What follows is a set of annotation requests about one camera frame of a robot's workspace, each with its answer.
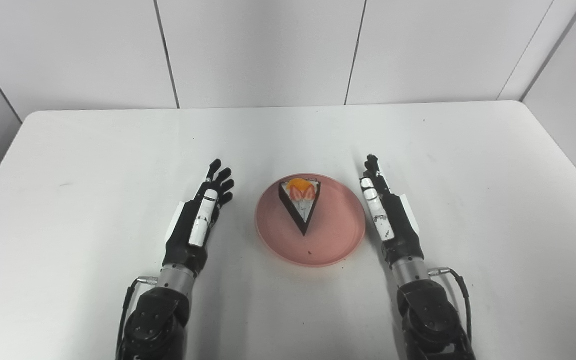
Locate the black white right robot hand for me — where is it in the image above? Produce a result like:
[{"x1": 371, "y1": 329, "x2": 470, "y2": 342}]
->
[{"x1": 359, "y1": 154, "x2": 425, "y2": 269}]

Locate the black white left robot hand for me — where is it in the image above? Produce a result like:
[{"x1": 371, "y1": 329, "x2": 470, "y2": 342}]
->
[{"x1": 162, "y1": 159, "x2": 235, "y2": 276}]

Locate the pink round plate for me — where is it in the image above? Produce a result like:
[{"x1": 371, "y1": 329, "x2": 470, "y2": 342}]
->
[{"x1": 254, "y1": 173, "x2": 367, "y2": 268}]

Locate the chocolate cake slice with fruit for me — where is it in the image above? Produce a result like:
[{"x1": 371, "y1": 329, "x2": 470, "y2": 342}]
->
[{"x1": 278, "y1": 177, "x2": 322, "y2": 237}]

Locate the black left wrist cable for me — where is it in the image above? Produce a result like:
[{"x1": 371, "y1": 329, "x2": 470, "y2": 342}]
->
[{"x1": 116, "y1": 276, "x2": 159, "y2": 352}]

